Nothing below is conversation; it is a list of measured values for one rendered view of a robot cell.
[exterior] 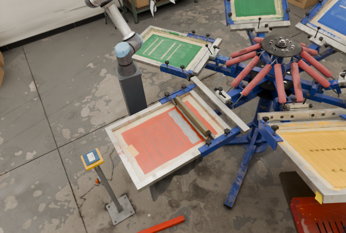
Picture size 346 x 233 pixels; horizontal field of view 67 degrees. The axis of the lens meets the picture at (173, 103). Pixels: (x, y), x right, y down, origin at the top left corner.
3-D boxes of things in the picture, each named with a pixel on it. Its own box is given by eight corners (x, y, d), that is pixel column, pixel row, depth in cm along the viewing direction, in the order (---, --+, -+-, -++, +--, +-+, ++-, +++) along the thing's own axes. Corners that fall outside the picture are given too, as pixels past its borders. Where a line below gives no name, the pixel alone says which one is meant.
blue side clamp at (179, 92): (162, 109, 215) (161, 103, 210) (159, 105, 218) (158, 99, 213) (192, 94, 224) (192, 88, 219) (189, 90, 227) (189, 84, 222)
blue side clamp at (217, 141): (201, 157, 181) (202, 152, 176) (197, 152, 184) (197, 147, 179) (235, 138, 191) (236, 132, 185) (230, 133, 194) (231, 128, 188)
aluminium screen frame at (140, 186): (138, 192, 166) (137, 189, 163) (105, 131, 202) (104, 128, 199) (235, 136, 190) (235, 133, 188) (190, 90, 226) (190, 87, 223)
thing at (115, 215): (114, 226, 245) (81, 177, 175) (105, 205, 258) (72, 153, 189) (135, 213, 252) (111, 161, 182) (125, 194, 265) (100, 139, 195)
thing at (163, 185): (156, 201, 204) (149, 176, 174) (153, 198, 207) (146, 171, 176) (204, 172, 219) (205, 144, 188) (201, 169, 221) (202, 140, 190)
